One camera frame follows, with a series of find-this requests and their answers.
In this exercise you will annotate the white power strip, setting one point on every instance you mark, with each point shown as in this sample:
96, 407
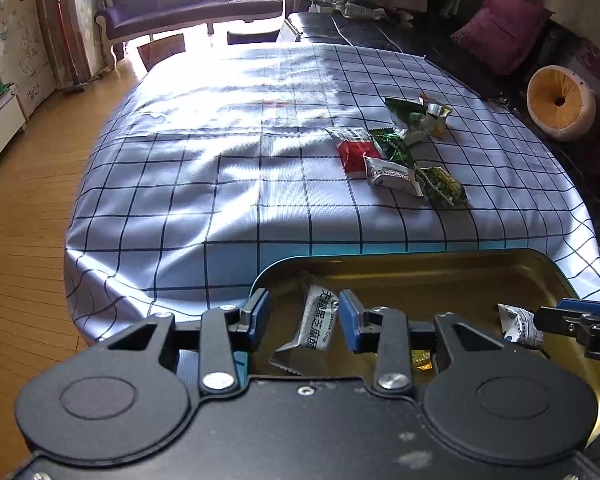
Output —
320, 9

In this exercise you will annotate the round yellow white cushion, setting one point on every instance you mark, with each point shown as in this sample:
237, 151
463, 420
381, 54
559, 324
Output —
560, 102

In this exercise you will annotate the red stick vacuum cleaner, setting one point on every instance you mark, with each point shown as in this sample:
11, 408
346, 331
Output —
65, 35

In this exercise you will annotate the black leather sofa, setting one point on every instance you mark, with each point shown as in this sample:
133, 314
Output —
365, 35

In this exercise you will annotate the white black-print snack packet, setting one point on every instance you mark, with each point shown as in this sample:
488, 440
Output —
392, 175

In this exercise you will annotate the white television stand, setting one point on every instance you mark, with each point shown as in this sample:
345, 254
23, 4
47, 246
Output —
0, 135

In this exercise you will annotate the large green snack packet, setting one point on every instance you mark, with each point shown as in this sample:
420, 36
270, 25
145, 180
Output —
404, 112

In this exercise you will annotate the yellow white snack packet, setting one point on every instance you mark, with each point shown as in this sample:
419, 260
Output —
435, 117

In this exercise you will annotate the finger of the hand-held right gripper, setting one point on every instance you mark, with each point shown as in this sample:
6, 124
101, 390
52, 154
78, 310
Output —
580, 304
555, 321

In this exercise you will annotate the tree print paper bag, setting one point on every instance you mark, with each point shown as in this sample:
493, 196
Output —
162, 50

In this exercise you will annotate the crumpled plastic bag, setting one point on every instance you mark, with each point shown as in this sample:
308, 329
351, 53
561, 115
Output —
362, 10

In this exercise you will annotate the green yellow snack packet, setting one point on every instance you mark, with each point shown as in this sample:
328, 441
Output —
442, 186

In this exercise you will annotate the red white snack packet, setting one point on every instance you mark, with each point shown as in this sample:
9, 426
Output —
352, 152

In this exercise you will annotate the blue checked tablecloth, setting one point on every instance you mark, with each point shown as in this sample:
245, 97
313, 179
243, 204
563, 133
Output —
205, 185

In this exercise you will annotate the dark green foil candy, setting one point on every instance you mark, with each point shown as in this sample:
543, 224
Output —
395, 147

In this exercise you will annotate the magenta pillow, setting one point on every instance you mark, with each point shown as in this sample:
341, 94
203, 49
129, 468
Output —
505, 30

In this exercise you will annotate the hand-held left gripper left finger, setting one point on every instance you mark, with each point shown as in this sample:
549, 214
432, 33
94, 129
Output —
261, 320

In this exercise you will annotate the grey white snack packet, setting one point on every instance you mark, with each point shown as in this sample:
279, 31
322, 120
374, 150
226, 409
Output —
317, 322

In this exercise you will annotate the white blue snack packet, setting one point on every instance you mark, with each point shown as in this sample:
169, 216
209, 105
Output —
517, 325

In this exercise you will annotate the dark footstool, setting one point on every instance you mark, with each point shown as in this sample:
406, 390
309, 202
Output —
252, 36

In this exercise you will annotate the cartoon print cabinet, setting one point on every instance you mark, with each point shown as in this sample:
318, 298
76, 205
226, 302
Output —
15, 45

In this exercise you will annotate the gold metal tin tray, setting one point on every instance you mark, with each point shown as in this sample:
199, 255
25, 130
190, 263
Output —
430, 280

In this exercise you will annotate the purple chaise longue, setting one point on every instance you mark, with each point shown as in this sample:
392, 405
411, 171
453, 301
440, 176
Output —
180, 15

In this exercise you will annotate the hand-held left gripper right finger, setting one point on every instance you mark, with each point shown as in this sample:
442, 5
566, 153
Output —
350, 320

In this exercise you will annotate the gold foil candy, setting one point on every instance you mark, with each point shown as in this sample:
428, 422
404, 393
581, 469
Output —
422, 361

